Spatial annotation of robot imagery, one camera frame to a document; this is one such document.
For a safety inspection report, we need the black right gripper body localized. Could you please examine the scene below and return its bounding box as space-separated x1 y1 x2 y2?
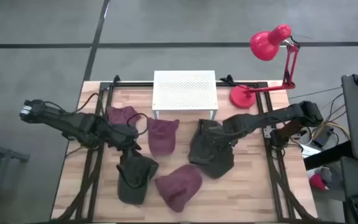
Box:
211 119 241 147

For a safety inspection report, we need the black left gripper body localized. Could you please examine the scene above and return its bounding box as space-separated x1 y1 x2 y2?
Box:
104 123 140 150

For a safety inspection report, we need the dark green cap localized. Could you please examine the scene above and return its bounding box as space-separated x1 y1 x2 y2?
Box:
116 150 160 205
187 118 236 180

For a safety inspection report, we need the pink knitted cloth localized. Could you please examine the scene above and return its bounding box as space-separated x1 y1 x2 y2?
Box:
154 164 203 213

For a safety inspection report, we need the white perforated metal shelf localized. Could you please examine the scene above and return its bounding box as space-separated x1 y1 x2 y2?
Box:
152 70 219 121

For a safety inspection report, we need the white paper sheet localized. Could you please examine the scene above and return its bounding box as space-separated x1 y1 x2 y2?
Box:
299 144 322 159

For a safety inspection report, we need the orange clamp stand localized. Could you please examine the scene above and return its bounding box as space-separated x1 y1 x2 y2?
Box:
229 24 301 110

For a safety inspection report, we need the red cloth item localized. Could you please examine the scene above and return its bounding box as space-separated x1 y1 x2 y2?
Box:
308 173 328 191

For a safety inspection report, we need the maroon corduroy cap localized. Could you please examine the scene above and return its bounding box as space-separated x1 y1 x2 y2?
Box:
106 105 142 127
147 117 180 157

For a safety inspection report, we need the black looped cable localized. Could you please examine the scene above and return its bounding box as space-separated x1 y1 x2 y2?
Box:
125 112 149 137

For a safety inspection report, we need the silver metal bracket plate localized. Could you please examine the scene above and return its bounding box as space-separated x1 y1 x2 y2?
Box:
262 125 276 139

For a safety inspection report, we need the bundle of coloured cables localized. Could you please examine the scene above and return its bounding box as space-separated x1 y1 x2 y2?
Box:
308 92 351 148

